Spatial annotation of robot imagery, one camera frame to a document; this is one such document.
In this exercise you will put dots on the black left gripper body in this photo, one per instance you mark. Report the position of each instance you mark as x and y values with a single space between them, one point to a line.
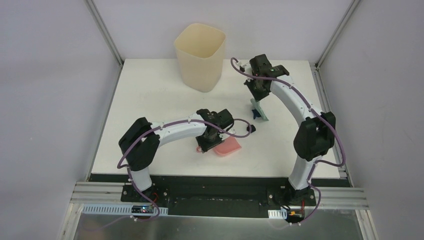
209 142

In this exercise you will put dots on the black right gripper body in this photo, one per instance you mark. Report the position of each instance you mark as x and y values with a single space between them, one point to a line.
259 93

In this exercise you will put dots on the pink plastic dustpan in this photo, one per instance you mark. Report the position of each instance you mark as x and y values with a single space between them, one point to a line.
229 146

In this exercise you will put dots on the blue paper scrap front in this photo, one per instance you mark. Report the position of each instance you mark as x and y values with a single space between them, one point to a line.
255 114

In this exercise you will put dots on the green hand brush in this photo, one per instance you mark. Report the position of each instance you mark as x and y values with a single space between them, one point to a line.
256 105

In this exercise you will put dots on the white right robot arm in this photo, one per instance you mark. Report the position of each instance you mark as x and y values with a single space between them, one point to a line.
314 137

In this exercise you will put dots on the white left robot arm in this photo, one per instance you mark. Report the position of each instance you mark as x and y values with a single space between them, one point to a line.
141 141

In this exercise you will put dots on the cream plastic waste bin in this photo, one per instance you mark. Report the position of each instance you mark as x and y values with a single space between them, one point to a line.
200 51

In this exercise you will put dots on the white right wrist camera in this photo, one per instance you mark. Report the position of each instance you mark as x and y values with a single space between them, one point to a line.
245 67

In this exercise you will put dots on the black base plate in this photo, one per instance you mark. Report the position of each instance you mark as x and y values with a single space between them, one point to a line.
214 196

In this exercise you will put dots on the white slotted cable duct right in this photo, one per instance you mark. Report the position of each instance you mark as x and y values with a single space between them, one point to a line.
277 214

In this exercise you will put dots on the white slotted cable duct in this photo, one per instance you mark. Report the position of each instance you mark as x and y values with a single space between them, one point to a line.
277 214
143 210

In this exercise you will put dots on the white slotted cable duct left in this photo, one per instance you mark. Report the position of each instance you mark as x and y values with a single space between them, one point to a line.
143 210

